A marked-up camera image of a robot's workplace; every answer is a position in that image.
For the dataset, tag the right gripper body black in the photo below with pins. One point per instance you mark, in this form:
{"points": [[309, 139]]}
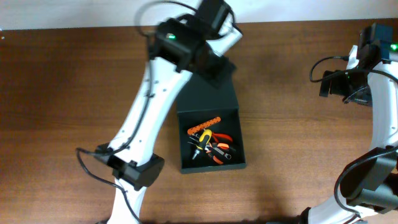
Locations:
{"points": [[353, 87]]}

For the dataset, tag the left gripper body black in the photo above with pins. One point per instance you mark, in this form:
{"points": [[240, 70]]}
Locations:
{"points": [[216, 73]]}

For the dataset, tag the dark green box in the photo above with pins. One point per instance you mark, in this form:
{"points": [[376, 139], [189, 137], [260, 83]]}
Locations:
{"points": [[199, 102]]}

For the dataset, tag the orange socket bit rail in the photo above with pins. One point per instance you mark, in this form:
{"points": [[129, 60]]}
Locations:
{"points": [[203, 126]]}

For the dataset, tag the small red cutting pliers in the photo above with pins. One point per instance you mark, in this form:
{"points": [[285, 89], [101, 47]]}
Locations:
{"points": [[219, 138]]}

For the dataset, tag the yellow black screwdriver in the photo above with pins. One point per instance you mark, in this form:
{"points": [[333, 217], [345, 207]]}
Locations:
{"points": [[201, 141]]}

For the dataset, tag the black orange needle-nose pliers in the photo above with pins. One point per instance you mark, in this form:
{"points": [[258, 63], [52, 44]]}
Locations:
{"points": [[214, 156]]}

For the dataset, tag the silver ring wrench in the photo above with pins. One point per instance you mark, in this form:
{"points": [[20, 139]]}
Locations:
{"points": [[224, 154]]}

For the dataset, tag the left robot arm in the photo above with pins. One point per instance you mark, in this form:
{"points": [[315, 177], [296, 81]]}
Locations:
{"points": [[181, 47]]}

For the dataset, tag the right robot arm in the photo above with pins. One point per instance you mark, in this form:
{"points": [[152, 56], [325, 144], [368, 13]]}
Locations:
{"points": [[367, 186]]}

